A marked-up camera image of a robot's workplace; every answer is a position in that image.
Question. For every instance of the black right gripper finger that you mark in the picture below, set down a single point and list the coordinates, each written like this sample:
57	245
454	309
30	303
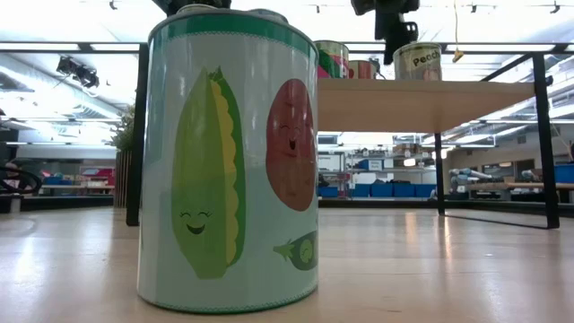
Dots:
399	38

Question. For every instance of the peach label tin can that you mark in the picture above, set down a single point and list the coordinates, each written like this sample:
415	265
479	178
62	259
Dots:
421	63

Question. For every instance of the red label tin can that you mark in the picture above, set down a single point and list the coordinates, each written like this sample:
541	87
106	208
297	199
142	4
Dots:
361	69

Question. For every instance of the green peas tin can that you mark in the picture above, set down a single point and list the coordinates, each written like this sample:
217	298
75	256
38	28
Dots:
332	58

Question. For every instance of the pale label tin can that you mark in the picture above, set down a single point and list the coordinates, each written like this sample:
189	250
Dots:
269	14

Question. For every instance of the black ceiling spotlight cluster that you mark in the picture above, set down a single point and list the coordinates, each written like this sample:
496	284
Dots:
85	76

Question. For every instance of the blue storage bin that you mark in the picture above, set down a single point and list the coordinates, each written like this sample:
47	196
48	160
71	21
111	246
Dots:
404	190
365	165
361	190
425	190
382	190
566	174
328	192

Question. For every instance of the mixed vegetables print tin can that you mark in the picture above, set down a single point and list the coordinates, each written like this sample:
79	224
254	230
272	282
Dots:
251	134

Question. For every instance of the potted plant in striped pot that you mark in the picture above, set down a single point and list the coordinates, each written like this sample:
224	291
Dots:
121	179

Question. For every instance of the red storage crate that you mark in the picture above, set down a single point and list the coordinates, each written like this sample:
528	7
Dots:
101	172

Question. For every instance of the long black ceiling rail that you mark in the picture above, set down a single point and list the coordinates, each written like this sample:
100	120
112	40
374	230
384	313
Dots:
448	47

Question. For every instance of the wooden shelf with black frame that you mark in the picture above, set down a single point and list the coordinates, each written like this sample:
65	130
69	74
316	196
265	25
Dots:
403	105

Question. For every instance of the black table edge frame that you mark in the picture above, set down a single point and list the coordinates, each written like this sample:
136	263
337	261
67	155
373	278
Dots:
381	203

